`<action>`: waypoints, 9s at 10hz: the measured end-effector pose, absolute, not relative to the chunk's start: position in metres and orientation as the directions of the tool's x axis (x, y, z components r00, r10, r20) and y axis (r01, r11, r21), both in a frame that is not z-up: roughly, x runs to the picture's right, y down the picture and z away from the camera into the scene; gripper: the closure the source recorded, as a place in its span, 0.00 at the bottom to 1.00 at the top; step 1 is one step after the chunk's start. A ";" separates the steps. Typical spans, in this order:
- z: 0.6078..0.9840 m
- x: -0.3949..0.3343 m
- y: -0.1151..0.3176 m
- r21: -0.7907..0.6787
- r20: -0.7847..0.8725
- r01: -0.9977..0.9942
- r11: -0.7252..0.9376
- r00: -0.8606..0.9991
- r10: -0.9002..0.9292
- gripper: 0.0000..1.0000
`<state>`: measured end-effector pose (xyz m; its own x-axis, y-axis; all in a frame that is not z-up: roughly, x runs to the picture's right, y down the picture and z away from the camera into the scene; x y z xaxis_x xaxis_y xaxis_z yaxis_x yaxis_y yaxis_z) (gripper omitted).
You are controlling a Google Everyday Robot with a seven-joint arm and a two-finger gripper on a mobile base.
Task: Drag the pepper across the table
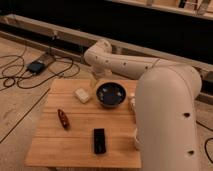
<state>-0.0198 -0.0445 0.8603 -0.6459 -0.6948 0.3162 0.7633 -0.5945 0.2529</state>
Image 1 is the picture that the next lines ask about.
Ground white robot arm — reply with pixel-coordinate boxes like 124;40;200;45
84;39;202;171

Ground white sponge block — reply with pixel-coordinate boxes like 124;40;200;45
74;88;90;103

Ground dark blue bowl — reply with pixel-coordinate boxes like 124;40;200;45
96;82;126;108

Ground wooden table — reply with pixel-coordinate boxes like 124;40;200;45
25;79;141;169

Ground white plastic bottle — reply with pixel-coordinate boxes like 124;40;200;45
129;93;135;112

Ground black rectangular block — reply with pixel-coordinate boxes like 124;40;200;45
93;128;106;154

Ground white paper cup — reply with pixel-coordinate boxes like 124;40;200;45
134;128;140;150

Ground black floor cable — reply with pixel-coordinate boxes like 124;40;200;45
0;44;81;90

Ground black cable at right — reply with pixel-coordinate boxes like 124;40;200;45
195;120;213;165

